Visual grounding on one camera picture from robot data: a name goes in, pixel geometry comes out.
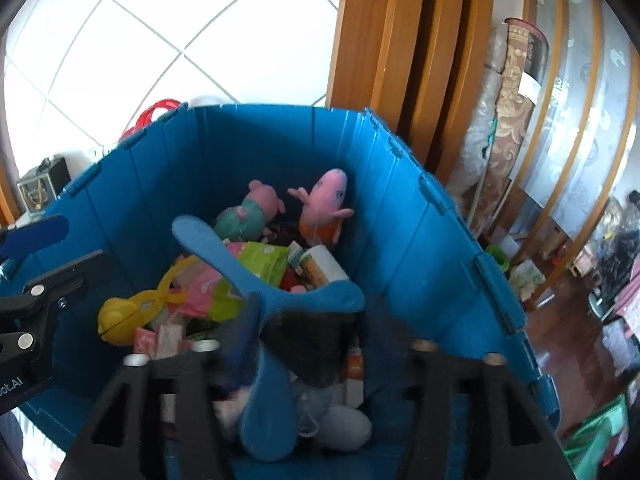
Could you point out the frosted glass sliding door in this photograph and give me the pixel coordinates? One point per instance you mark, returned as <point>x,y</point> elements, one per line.
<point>585,100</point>

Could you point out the red bear-embossed toy suitcase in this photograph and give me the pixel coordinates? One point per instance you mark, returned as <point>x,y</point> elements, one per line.
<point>150,112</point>

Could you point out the wooden door frame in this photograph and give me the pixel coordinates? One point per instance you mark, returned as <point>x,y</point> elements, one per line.
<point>400,50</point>

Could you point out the white and orange carton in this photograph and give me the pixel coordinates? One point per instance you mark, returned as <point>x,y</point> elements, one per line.
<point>322,265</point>

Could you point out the blue plastic storage crate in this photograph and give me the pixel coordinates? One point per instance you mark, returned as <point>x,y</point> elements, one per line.
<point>425,240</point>

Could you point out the light blue three-armed boomerang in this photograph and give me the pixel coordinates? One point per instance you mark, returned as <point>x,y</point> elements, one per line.
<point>300,300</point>

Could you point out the white grey plush toy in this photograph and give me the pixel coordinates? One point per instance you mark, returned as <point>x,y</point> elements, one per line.
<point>335,422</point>

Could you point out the green and pink pouch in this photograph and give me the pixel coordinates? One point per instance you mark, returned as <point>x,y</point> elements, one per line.
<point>260,260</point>

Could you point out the pink pig plush orange dress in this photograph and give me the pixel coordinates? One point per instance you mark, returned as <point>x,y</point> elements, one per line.
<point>325,200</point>

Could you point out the orange and white bottle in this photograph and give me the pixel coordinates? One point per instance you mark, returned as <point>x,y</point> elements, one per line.
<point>355,372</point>

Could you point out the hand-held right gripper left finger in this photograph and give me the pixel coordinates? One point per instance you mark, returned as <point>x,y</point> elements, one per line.
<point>242,340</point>

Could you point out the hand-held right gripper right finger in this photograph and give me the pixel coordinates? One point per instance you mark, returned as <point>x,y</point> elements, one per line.
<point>305,345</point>

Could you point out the black gift box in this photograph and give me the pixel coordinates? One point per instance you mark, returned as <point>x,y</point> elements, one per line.
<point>45,185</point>

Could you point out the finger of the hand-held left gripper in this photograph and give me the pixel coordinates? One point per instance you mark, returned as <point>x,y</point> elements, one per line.
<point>70,275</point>
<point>35,235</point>

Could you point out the rolled patterned carpet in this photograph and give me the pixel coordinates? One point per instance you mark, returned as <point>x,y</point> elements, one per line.
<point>505,110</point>

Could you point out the pink pig plush teal shirt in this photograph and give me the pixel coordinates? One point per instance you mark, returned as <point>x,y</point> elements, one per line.
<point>247,212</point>

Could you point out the yellow snowball clip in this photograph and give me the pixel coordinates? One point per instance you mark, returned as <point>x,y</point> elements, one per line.
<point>120,317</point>

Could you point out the green bag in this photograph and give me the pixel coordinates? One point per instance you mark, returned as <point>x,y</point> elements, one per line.
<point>597,435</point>

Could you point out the pink tissue pack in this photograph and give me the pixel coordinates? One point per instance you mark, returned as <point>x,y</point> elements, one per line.
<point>157,340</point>

